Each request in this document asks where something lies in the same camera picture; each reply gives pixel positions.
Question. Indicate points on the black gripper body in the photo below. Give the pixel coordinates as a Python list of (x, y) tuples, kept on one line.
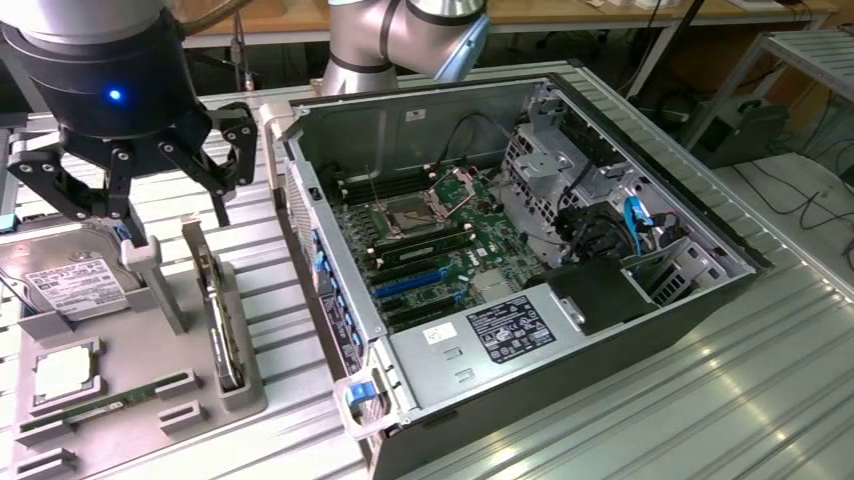
[(100, 75)]

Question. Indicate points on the graphics card with metal bracket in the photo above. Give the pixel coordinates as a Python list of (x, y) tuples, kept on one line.
[(223, 330)]

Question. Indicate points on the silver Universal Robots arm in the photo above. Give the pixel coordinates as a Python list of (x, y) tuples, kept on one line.
[(374, 30)]

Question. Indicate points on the open black PC case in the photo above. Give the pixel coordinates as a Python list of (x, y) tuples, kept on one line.
[(354, 125)]

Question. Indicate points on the thin metal locking lever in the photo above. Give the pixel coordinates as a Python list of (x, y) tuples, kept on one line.
[(377, 187)]

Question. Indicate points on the silver hard disk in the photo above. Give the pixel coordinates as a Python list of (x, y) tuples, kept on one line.
[(74, 285)]

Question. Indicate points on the black RAM slot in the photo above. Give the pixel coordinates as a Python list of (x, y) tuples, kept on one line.
[(387, 194), (414, 245), (410, 238)]

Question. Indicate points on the blue slot clip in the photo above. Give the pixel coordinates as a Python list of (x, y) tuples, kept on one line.
[(319, 261), (337, 302), (357, 344), (345, 320)]

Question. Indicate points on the CPU socket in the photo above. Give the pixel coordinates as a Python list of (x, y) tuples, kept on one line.
[(414, 215)]

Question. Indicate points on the installed RAM stick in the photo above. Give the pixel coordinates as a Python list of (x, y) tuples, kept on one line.
[(421, 252)]

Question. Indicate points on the black expansion slot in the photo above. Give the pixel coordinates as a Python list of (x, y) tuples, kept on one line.
[(421, 305), (403, 270), (430, 318)]

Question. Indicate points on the blue expansion slot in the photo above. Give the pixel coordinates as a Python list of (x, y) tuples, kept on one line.
[(407, 285)]

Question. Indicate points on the silver CPU chip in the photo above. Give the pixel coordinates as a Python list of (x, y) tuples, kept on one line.
[(63, 372)]

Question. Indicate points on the green motherboard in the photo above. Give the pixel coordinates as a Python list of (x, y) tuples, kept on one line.
[(494, 240)]

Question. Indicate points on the tall metal disk bay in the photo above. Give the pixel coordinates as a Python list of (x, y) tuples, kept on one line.
[(534, 150)]

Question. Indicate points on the silver chipset heatsink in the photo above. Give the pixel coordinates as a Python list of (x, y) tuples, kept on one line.
[(494, 285)]

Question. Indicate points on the green loose RAM stick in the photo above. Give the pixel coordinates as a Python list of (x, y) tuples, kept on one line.
[(100, 406)]

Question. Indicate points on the grey parts rack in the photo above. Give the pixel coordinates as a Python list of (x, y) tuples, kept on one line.
[(134, 415)]

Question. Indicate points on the blue case latch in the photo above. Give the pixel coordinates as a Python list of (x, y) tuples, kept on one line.
[(358, 392)]

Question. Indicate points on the grey power supply unit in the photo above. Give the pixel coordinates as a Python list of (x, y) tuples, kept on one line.
[(434, 370)]

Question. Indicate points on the wooden desk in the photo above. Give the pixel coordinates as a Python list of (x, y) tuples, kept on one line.
[(567, 15)]

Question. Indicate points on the black plastic fan shroud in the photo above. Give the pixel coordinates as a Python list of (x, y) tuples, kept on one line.
[(594, 295)]

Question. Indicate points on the slanted metal disk bay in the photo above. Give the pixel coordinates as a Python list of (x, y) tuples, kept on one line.
[(674, 280)]

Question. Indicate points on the black box device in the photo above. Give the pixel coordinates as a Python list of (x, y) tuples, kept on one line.
[(741, 130)]

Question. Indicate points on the grey metal shelf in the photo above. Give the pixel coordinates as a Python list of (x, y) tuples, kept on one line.
[(814, 55)]

